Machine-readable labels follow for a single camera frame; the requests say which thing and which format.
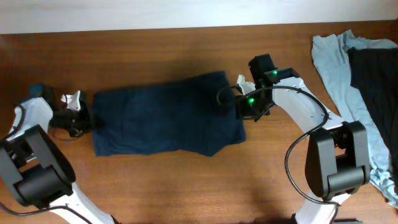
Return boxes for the navy blue shorts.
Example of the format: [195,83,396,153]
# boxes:
[93,71,246,157]

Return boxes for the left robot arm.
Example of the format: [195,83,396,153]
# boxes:
[1,84,117,223]

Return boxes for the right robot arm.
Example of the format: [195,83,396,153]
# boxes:
[235,54,370,223]

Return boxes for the light grey shirt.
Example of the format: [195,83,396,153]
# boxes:
[312,30,397,208]

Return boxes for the black garment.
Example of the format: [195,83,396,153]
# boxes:
[348,47,397,184]

